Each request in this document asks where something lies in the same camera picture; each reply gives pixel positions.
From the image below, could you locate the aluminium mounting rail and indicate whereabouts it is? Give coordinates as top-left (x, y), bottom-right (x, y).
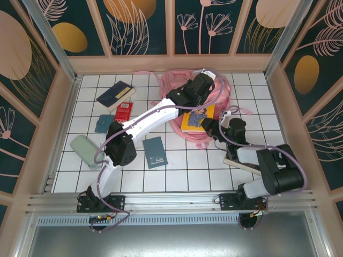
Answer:
top-left (25, 189), bottom-right (319, 215)

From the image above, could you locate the small teal pouch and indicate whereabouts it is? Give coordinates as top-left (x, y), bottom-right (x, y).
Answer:
top-left (95, 114), bottom-right (115, 134)

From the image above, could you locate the pale green pencil case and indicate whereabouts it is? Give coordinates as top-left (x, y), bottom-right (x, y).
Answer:
top-left (70, 135), bottom-right (101, 171)

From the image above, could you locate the aluminium side rail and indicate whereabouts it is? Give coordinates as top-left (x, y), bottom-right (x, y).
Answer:
top-left (40, 75), bottom-right (83, 194)
top-left (264, 74), bottom-right (306, 191)

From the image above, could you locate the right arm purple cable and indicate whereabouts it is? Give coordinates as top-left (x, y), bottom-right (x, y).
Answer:
top-left (218, 105), bottom-right (308, 215)

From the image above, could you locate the dark brown book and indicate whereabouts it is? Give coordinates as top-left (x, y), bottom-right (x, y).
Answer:
top-left (223, 149), bottom-right (262, 175)

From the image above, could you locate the navy blue thick book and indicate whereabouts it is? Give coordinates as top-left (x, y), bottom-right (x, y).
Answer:
top-left (95, 80), bottom-right (137, 113)

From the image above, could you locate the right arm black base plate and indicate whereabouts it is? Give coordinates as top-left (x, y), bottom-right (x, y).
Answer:
top-left (219, 192), bottom-right (269, 212)

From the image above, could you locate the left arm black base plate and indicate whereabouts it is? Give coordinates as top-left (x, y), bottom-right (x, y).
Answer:
top-left (77, 194), bottom-right (126, 214)

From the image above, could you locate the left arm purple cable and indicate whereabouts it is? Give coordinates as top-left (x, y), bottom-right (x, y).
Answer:
top-left (90, 69), bottom-right (227, 233)

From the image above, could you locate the aluminium corner post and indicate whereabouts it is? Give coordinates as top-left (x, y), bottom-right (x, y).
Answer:
top-left (264, 0), bottom-right (314, 78)
top-left (21, 0), bottom-right (83, 82)

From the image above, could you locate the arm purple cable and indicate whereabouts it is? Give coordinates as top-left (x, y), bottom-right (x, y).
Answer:
top-left (218, 105), bottom-right (308, 215)
top-left (90, 69), bottom-right (227, 233)

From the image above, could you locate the teal thin notebook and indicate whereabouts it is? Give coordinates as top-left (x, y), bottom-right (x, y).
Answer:
top-left (142, 136), bottom-right (169, 170)

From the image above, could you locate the pink backpack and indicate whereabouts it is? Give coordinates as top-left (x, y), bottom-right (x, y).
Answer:
top-left (133, 69), bottom-right (252, 150)

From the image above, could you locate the red booklet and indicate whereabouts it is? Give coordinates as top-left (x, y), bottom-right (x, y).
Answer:
top-left (114, 101), bottom-right (134, 124)

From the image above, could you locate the slotted metal cable tray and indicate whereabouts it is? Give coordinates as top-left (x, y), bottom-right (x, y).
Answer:
top-left (36, 215), bottom-right (309, 228)

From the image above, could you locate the yellow book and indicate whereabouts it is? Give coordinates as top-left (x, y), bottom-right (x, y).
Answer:
top-left (181, 104), bottom-right (217, 134)

